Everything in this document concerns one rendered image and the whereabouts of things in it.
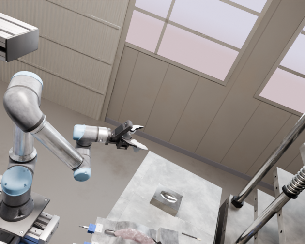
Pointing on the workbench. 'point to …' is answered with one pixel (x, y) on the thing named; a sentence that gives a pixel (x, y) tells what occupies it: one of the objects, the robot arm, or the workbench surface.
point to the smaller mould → (166, 200)
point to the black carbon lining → (117, 236)
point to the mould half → (166, 238)
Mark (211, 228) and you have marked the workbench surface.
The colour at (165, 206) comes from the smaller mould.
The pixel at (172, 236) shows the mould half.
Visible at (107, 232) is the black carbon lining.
